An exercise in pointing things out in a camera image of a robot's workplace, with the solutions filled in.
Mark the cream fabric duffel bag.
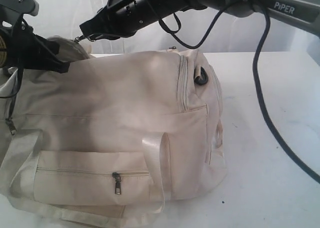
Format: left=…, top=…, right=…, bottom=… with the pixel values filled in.
left=0, top=36, right=227, bottom=228

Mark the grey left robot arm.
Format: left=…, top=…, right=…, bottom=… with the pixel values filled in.
left=0, top=0, right=70, bottom=73

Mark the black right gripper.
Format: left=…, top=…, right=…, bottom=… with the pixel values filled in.
left=80, top=0, right=150, bottom=41

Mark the dark right arm cable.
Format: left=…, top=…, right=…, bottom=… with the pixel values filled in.
left=102, top=0, right=320, bottom=184

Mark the white backdrop curtain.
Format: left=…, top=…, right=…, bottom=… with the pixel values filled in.
left=24, top=0, right=320, bottom=61

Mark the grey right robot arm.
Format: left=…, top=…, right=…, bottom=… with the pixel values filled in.
left=79, top=0, right=320, bottom=41

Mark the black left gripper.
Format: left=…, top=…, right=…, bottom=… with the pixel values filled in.
left=0, top=14, right=70, bottom=73

